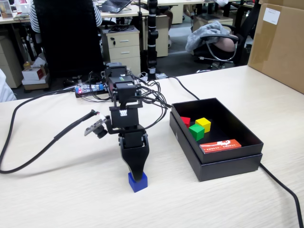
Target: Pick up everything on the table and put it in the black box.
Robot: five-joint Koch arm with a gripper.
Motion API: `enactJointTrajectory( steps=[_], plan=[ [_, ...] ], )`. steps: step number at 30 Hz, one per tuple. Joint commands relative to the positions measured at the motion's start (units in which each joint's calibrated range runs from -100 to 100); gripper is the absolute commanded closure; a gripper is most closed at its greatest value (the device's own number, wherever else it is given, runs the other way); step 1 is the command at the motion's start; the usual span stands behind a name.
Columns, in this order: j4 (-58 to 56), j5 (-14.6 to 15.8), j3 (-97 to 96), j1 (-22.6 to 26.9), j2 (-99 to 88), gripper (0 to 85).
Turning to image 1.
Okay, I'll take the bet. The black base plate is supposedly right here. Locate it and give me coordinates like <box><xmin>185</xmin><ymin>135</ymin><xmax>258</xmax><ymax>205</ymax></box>
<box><xmin>75</xmin><ymin>91</ymin><xmax>113</xmax><ymax>99</ymax></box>

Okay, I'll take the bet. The thick black camera cable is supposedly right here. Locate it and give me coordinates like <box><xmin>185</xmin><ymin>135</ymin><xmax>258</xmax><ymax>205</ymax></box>
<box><xmin>0</xmin><ymin>86</ymin><xmax>105</xmax><ymax>175</ymax></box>

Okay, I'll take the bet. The small orange printed box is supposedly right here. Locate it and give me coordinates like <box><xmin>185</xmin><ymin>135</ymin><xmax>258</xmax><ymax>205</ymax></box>
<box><xmin>199</xmin><ymin>139</ymin><xmax>242</xmax><ymax>154</ymax></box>

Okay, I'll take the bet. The thin black stand pole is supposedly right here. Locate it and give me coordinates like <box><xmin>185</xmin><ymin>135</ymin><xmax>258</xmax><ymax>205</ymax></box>
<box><xmin>137</xmin><ymin>0</ymin><xmax>145</xmax><ymax>72</ymax></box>

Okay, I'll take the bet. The black mesh office chair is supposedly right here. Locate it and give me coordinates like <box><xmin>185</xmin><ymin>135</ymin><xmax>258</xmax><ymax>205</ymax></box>
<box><xmin>32</xmin><ymin>0</ymin><xmax>105</xmax><ymax>87</ymax></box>

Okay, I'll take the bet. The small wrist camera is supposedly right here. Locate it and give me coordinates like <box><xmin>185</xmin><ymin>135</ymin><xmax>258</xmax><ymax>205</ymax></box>
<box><xmin>84</xmin><ymin>115</ymin><xmax>109</xmax><ymax>140</ymax></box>

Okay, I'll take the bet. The white and red carton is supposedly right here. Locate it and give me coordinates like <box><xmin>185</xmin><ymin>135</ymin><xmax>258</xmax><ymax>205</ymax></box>
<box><xmin>21</xmin><ymin>67</ymin><xmax>47</xmax><ymax>82</ymax></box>

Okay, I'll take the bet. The beige office desk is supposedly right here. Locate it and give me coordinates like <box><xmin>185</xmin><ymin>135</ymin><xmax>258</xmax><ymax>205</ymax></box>
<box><xmin>0</xmin><ymin>4</ymin><xmax>150</xmax><ymax>25</ymax></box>

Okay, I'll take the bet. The black cardboard box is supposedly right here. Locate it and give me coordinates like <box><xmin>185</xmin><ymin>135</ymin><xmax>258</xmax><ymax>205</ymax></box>
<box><xmin>171</xmin><ymin>97</ymin><xmax>265</xmax><ymax>165</ymax></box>

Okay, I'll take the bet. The black laptop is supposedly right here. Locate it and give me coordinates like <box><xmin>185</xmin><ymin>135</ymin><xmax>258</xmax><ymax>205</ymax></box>
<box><xmin>97</xmin><ymin>0</ymin><xmax>133</xmax><ymax>14</ymax></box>

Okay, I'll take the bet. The white garment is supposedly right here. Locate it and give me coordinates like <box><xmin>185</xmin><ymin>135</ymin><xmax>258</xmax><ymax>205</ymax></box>
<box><xmin>0</xmin><ymin>68</ymin><xmax>18</xmax><ymax>103</ymax></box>

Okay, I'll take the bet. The thick black vertical pole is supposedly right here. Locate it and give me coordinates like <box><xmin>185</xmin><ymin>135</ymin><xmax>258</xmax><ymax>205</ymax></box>
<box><xmin>146</xmin><ymin>0</ymin><xmax>159</xmax><ymax>81</ymax></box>

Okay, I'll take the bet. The large brown cardboard box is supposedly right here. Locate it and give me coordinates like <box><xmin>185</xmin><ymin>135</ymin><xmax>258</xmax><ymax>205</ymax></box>
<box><xmin>247</xmin><ymin>0</ymin><xmax>304</xmax><ymax>95</ymax></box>

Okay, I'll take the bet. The yellow wooden cube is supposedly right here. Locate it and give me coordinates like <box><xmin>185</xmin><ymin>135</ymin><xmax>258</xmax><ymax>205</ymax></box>
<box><xmin>195</xmin><ymin>117</ymin><xmax>212</xmax><ymax>133</ymax></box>

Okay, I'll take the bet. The thick black table cable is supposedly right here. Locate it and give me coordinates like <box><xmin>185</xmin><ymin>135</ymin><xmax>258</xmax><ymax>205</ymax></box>
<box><xmin>163</xmin><ymin>75</ymin><xmax>304</xmax><ymax>228</ymax></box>

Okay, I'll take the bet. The black open box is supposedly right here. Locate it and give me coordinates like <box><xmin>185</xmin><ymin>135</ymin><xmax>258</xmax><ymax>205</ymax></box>
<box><xmin>169</xmin><ymin>111</ymin><xmax>263</xmax><ymax>182</ymax></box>

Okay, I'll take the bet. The green wooden cube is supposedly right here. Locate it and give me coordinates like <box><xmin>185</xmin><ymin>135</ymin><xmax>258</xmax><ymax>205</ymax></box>
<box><xmin>188</xmin><ymin>124</ymin><xmax>206</xmax><ymax>142</ymax></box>

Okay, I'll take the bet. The red wooden cube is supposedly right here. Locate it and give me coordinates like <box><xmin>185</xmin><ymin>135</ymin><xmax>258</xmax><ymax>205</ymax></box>
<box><xmin>180</xmin><ymin>116</ymin><xmax>191</xmax><ymax>129</ymax></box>

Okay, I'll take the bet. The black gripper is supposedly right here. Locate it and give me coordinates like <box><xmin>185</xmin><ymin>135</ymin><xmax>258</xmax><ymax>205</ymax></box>
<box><xmin>118</xmin><ymin>128</ymin><xmax>150</xmax><ymax>183</ymax></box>

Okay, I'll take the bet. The black arm wire bundle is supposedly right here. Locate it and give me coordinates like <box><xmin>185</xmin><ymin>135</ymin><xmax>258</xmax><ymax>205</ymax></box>
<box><xmin>132</xmin><ymin>77</ymin><xmax>172</xmax><ymax>130</ymax></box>

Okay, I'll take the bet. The grey fleece blanket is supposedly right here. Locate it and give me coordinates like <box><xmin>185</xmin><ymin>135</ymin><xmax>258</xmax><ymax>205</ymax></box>
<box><xmin>185</xmin><ymin>20</ymin><xmax>231</xmax><ymax>53</ymax></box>

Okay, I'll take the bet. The person in striped shirt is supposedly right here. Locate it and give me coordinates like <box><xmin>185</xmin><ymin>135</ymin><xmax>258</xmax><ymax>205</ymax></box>
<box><xmin>28</xmin><ymin>0</ymin><xmax>103</xmax><ymax>34</ymax></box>

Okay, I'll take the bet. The office chair chrome armrest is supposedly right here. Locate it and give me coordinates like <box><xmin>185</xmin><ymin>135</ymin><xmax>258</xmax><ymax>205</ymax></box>
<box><xmin>193</xmin><ymin>0</ymin><xmax>261</xmax><ymax>73</ymax></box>

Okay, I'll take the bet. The controller circuit board with LED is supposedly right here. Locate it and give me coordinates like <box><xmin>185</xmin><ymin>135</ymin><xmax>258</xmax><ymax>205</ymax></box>
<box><xmin>75</xmin><ymin>83</ymin><xmax>106</xmax><ymax>95</ymax></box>

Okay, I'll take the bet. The blue wooden cube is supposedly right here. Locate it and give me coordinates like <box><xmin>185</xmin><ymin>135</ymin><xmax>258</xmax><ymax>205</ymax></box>
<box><xmin>128</xmin><ymin>171</ymin><xmax>148</xmax><ymax>193</ymax></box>

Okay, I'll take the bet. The small picture frame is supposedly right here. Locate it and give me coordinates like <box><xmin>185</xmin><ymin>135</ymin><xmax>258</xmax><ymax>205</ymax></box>
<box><xmin>0</xmin><ymin>0</ymin><xmax>14</xmax><ymax>19</ymax></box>

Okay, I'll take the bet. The beige office cabinet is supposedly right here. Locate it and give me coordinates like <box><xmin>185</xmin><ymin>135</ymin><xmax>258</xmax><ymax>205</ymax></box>
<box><xmin>143</xmin><ymin>15</ymin><xmax>170</xmax><ymax>58</ymax></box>
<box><xmin>192</xmin><ymin>14</ymin><xmax>234</xmax><ymax>33</ymax></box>
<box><xmin>0</xmin><ymin>35</ymin><xmax>24</xmax><ymax>89</ymax></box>

